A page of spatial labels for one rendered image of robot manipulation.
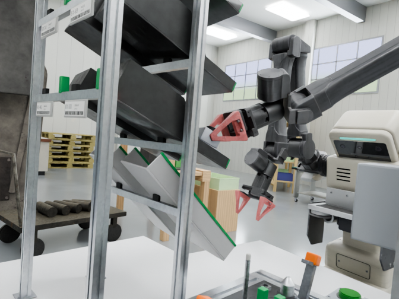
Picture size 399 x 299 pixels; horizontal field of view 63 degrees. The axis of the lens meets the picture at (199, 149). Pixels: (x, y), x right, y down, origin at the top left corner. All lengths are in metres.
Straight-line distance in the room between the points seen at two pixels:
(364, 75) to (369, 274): 0.72
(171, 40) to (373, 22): 9.69
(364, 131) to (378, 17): 9.09
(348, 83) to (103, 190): 0.58
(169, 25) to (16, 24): 4.06
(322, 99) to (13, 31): 4.14
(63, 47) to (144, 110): 10.84
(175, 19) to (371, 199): 0.45
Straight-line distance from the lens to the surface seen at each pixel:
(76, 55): 11.44
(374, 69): 0.83
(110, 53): 0.50
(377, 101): 9.61
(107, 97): 0.49
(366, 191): 0.32
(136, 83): 0.57
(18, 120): 4.82
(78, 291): 0.89
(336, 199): 1.27
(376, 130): 1.16
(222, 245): 0.72
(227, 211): 4.35
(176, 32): 0.62
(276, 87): 0.74
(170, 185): 0.61
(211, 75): 0.65
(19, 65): 4.53
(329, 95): 0.80
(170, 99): 0.60
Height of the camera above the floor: 1.25
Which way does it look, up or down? 2 degrees down
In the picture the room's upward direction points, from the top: 5 degrees clockwise
